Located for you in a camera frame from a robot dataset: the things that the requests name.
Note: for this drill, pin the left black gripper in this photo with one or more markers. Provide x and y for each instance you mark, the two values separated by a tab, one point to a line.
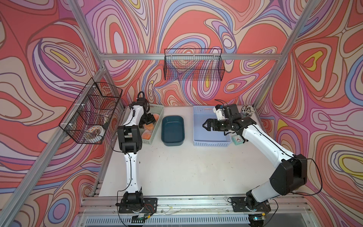
151	119

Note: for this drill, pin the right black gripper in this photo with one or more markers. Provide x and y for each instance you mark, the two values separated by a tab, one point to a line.
209	121

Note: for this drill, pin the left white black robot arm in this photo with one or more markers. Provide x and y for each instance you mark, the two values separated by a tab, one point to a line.
130	142

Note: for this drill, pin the netted orange back right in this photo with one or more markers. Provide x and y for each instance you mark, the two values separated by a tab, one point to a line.
156	116

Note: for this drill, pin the green plastic basket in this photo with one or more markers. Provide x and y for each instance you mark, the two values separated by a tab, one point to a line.
159	109

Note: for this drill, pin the dark teal plastic tub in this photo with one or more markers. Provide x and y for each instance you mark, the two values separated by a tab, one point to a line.
172	132

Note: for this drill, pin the small teal alarm clock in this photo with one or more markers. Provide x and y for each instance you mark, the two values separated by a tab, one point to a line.
237	140

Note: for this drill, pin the cup of pencils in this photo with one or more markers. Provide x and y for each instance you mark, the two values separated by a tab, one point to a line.
247	110

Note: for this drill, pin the item in left wire basket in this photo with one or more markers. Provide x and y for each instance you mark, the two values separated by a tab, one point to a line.
94	133

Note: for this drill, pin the black wire basket left wall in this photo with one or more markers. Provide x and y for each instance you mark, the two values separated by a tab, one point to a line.
95	105

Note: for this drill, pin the black wire basket wall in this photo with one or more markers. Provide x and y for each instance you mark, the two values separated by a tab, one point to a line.
95	105
193	64

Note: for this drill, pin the black wire basket back wall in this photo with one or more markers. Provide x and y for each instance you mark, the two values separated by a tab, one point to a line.
193	64

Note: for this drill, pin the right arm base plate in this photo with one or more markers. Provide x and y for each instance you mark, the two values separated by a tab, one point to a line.
248	204

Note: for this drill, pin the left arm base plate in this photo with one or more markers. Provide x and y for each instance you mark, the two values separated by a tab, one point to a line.
148	206

